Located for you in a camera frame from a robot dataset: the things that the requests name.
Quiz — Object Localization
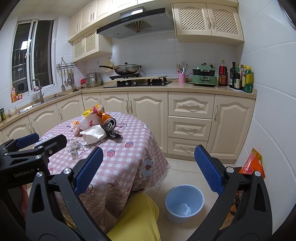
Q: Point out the chrome kitchen faucet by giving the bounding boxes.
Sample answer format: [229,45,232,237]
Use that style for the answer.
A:
[30,79,44,103]

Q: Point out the orange crushed soda can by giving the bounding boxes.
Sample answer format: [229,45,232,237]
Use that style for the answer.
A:
[97,111,117,132]

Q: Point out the brown cardboard box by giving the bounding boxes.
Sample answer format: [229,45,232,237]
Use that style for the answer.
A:
[220,191,243,230]

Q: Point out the yellow trousers leg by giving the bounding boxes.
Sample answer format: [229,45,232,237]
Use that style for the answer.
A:
[107,192,161,241]

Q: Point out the pink plastic bag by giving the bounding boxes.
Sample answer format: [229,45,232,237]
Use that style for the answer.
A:
[72,114,102,137]

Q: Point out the orange rice bag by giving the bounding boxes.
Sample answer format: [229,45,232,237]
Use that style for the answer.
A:
[239,148,265,178]

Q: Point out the cream upper left cabinets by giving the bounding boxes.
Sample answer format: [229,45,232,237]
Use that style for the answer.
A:
[68,1,138,62]

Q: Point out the pink utensil holder cup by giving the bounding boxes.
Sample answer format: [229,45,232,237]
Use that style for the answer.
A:
[178,73,186,83]

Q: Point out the red soy sauce bottle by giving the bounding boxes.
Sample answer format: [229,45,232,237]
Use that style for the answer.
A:
[218,60,228,86]

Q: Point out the wall utensil rack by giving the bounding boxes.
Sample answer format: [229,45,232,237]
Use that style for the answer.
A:
[56,57,78,92]

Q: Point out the kitchen window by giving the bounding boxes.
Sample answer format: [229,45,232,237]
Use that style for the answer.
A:
[11,20,55,95]

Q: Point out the orange white plastic bag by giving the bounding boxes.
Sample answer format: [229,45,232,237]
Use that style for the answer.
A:
[71,120,79,130]

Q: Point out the clear plastic wrap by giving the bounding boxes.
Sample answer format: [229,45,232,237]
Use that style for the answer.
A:
[68,141,84,157]

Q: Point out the white tissue paper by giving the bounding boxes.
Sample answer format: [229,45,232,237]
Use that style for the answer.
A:
[80,125,107,145]

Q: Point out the dark vinegar bottle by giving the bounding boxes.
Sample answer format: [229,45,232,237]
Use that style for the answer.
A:
[229,62,236,88]

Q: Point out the yellow snack wrapper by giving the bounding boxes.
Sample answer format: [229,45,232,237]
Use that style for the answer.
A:
[82,108,94,118]

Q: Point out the green yellow oil bottle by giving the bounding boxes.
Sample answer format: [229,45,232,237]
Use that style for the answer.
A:
[244,66,253,93]

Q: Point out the grey range hood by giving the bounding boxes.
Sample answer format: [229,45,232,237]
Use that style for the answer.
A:
[96,8,174,39]

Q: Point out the black snack wrapper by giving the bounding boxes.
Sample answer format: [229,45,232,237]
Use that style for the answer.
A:
[105,131,122,138]

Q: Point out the cream lower cabinets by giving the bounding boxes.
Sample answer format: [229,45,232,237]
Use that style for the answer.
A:
[1,90,256,164]

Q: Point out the green electric grill appliance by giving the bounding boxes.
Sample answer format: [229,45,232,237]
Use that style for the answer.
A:
[192,63,217,86]

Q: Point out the steel stock pot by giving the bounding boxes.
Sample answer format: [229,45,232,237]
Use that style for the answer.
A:
[85,69,102,88]

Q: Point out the steel wok with lid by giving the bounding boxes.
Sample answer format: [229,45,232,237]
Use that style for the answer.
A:
[99,62,142,75]

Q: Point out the cream upper right cabinet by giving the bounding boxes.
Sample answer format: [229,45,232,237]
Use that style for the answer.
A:
[171,3,244,47]

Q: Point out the black gas stove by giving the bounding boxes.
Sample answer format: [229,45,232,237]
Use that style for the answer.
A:
[103,73,172,88]

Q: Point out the pink checkered tablecloth table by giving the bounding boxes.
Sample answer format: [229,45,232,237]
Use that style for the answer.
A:
[39,112,170,233]

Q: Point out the cream cabinets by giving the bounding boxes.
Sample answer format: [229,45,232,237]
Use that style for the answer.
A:
[1,90,256,164]
[68,1,138,62]

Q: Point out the light blue trash bin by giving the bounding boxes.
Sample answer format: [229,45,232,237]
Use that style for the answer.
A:
[164,184,205,224]

